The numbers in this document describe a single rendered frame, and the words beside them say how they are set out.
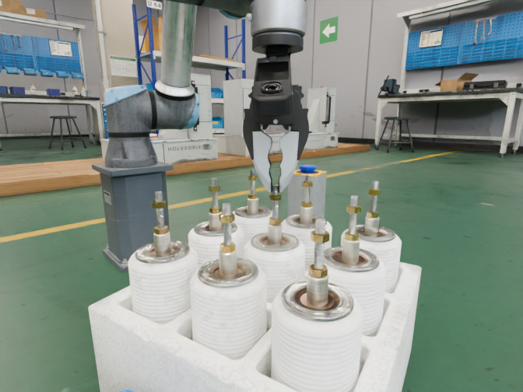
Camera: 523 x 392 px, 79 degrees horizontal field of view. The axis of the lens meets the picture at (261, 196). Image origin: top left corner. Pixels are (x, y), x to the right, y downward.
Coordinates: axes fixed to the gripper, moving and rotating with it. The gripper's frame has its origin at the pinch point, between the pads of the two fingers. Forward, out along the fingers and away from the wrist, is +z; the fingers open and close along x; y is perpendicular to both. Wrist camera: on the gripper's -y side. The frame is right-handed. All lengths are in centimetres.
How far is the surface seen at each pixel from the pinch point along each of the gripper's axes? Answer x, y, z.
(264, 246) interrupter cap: 1.4, -1.9, 9.1
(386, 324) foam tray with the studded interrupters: -15.0, -8.6, 16.4
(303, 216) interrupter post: -4.8, 10.2, 8.0
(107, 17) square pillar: 330, 555, -183
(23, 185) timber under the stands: 155, 126, 30
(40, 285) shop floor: 64, 26, 35
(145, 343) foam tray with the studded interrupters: 14.9, -13.7, 17.3
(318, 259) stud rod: -5.2, -15.6, 4.4
